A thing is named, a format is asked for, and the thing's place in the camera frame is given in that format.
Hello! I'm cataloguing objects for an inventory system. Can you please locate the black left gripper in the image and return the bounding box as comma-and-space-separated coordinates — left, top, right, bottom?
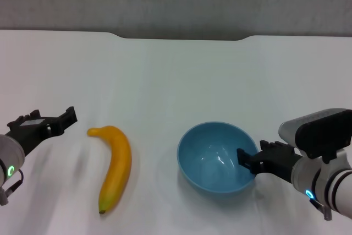
6, 106, 79, 159

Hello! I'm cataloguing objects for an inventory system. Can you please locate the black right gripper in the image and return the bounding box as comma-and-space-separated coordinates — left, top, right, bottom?
236, 139, 304, 184

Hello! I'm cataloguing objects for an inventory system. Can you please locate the blue bowl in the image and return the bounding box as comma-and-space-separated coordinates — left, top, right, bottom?
177, 121, 261, 194

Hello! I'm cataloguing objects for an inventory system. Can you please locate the yellow banana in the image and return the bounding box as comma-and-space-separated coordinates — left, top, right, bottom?
87, 125, 133, 215

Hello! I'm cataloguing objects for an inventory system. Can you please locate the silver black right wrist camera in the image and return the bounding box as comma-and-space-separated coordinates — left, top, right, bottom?
278, 107, 352, 165

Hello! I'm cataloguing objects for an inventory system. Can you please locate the left arm cable connector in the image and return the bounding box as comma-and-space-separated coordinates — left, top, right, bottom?
0, 168, 24, 206

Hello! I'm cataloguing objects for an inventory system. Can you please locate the arm cable connector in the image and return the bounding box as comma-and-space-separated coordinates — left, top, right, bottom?
0, 168, 24, 206
310, 196, 334, 221

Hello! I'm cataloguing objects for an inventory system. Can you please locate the right arm cable connector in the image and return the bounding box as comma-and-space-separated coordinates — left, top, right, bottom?
310, 196, 334, 221

